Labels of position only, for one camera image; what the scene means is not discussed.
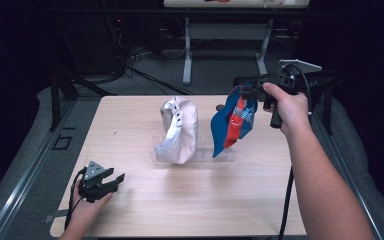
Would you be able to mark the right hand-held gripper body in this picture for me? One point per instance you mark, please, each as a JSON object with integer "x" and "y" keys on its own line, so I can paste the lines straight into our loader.
{"x": 288, "y": 81}

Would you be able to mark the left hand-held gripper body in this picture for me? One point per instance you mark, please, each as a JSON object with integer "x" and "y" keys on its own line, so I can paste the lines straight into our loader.
{"x": 91, "y": 185}

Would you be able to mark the blue and red cap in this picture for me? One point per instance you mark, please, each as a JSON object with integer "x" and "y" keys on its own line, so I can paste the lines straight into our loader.
{"x": 221, "y": 126}

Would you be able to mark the white cap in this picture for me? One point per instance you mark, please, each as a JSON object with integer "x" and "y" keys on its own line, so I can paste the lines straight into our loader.
{"x": 181, "y": 133}

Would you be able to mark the person's left hand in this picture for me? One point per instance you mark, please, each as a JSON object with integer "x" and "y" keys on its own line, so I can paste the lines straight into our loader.
{"x": 86, "y": 210}

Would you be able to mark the person's right hand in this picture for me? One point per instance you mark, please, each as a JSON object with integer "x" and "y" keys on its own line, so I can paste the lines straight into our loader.
{"x": 291, "y": 110}

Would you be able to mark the small dark round knob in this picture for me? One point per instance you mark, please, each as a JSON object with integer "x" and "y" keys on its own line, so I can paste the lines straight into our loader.
{"x": 220, "y": 107}

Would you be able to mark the white desk with metal legs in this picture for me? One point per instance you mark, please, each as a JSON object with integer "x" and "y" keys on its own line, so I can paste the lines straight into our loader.
{"x": 225, "y": 31}

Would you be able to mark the black metal stand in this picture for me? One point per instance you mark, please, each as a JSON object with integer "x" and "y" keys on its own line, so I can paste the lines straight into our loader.
{"x": 63, "y": 96}

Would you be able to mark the metal floor rail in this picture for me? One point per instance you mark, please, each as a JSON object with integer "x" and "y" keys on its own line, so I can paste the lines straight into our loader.
{"x": 23, "y": 186}

